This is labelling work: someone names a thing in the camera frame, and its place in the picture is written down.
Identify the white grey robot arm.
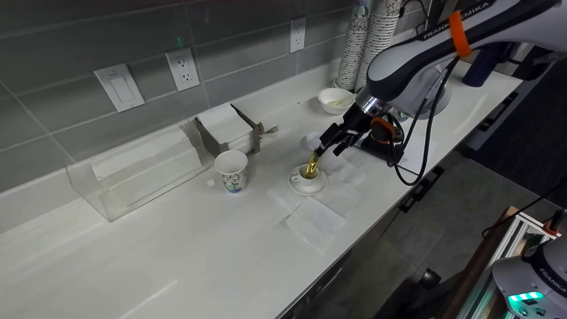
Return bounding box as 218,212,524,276
315,0,567,156

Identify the yellow packet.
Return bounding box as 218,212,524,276
303,156,319,179

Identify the white power outlet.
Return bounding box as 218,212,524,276
289,17,306,51
166,47,200,90

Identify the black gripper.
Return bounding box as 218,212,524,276
313,102,377,156

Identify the white bowl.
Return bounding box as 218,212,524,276
317,88,354,113

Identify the stack of speckled cups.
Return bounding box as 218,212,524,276
335,0,372,90

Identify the white light switch plate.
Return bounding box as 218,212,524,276
95,63,143,111

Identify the clear acrylic napkin box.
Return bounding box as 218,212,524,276
65,120,212,221

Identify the patterned paper cup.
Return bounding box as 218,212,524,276
214,148,248,193

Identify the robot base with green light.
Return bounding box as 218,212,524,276
466,235,567,319

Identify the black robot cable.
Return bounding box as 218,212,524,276
391,55,462,187

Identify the clear plastic sheet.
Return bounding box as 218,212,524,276
269,189,345,253

